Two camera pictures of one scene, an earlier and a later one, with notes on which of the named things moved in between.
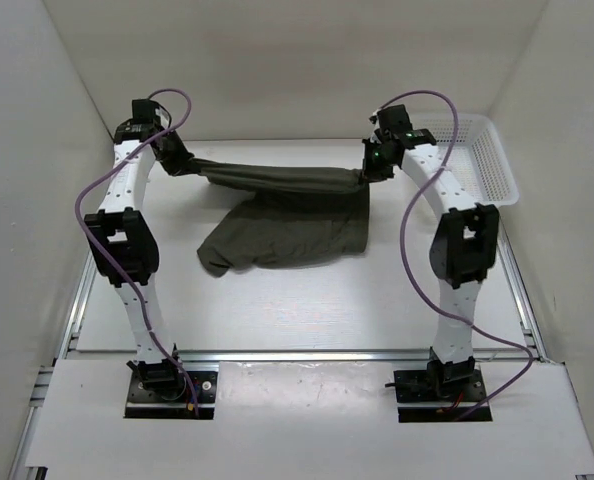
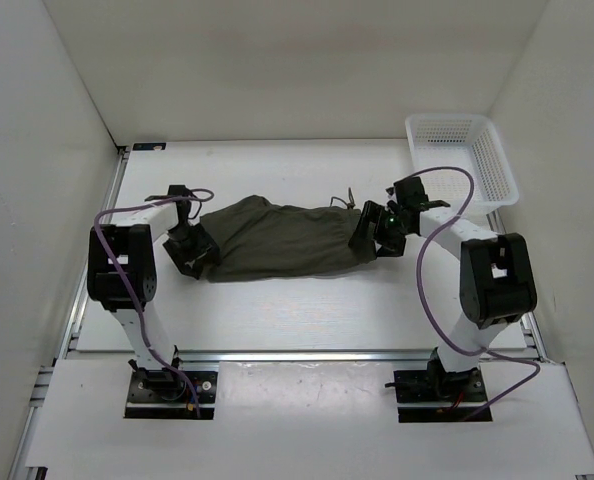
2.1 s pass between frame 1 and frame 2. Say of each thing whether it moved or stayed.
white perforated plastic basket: stayed
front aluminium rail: stayed
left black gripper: moved
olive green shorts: moved
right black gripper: moved
